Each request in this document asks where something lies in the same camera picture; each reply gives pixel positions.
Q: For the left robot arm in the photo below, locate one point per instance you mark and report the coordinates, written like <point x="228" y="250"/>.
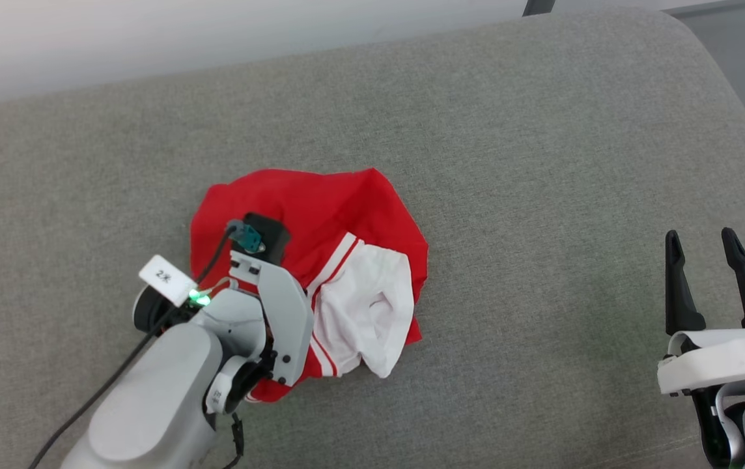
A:
<point x="151" y="397"/>

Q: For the white paper label tag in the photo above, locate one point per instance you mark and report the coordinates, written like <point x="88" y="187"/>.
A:
<point x="167" y="279"/>

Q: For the red garment with white sleeves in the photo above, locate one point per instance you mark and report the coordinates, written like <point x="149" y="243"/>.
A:
<point x="346" y="215"/>

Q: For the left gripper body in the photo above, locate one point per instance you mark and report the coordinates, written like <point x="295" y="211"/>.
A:
<point x="288" y="312"/>

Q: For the teal left camera connector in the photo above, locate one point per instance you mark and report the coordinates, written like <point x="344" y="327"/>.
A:
<point x="250" y="238"/>

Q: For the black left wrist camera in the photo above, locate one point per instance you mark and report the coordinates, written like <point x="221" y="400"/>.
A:
<point x="273" y="236"/>

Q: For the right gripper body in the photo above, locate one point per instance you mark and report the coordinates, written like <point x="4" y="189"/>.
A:
<point x="717" y="361"/>

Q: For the grey fabric sofa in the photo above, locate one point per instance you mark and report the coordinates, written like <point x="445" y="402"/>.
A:
<point x="477" y="130"/>

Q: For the dark grey metal post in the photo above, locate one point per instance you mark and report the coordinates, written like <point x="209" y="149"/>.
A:
<point x="538" y="6"/>

